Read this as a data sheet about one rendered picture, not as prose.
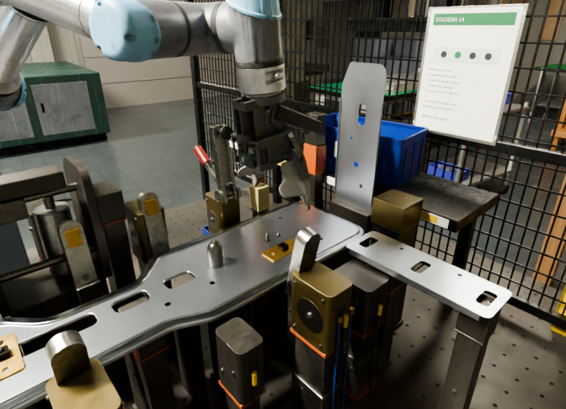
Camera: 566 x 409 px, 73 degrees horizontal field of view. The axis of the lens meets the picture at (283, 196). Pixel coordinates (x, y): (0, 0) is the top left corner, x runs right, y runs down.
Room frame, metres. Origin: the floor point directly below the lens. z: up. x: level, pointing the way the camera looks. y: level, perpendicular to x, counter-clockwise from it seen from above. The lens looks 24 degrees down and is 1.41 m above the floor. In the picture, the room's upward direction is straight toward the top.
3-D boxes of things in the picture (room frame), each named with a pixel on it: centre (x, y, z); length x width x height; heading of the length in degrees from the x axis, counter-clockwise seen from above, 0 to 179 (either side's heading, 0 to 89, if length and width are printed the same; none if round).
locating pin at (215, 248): (0.61, 0.13, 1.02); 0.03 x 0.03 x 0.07
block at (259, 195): (0.84, 0.06, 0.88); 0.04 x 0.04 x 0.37; 42
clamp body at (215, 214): (0.83, 0.15, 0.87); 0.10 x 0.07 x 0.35; 42
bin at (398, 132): (1.05, -0.23, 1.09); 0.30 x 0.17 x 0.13; 49
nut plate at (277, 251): (0.66, 0.00, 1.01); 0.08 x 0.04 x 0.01; 133
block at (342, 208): (0.86, -0.17, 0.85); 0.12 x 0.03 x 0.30; 42
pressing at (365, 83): (0.86, -0.17, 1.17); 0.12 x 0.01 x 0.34; 42
